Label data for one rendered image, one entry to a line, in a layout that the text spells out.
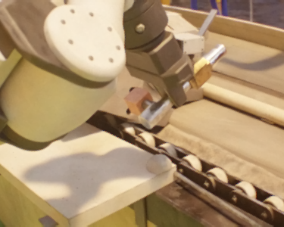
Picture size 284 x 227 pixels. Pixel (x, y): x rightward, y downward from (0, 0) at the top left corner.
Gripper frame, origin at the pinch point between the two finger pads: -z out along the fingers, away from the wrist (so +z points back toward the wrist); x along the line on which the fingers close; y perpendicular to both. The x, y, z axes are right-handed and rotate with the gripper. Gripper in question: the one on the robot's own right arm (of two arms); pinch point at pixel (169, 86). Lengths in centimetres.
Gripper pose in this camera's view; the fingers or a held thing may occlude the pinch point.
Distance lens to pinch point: 75.0
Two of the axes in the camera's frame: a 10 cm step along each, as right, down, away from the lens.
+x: -6.1, -2.7, 7.4
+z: -3.9, -7.1, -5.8
